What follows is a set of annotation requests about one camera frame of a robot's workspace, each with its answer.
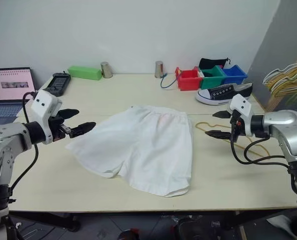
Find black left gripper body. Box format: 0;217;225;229
47;109;73;142

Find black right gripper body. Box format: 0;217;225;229
229;109;247;143

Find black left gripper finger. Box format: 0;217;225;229
68;121;97;139
57;108;80;121

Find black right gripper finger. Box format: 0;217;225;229
204;129;232;141
212;110;233;119

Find black and white sneaker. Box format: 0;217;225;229
195;83;254;105

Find black handheld device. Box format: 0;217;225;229
42;71;72;97

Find green plastic bin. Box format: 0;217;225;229
197;65;226;90

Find blue plastic bin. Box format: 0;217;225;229
219;64;249;86

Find green rectangular box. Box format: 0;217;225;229
67;65;102;81

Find red plastic bin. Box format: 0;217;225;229
175;66;204;92

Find metal cup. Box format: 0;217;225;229
100;61;114;79
154;60;165;79

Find white shorts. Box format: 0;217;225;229
64;105;194;198

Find open laptop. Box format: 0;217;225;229
0;66;38;126

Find clothes hangers bundle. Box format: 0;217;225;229
268;66;297;99

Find dark rounded object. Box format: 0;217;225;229
170;216;207;240

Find red and black object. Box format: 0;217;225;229
118;227;140;240

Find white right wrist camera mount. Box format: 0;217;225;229
227;94;253;137

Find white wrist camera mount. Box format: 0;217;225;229
227;94;253;137
30;89;63;145

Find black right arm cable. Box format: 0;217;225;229
230;132;289;166

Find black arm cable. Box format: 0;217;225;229
230;132;289;166
8;91;39;203

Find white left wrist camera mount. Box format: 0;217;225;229
30;89;63;145

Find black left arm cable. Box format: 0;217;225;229
8;91;39;203

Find black drawstring pouch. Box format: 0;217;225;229
198;57;232;71

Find white hanging wire hanger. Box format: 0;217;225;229
262;59;297;87

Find blue cable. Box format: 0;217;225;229
159;73;179;89

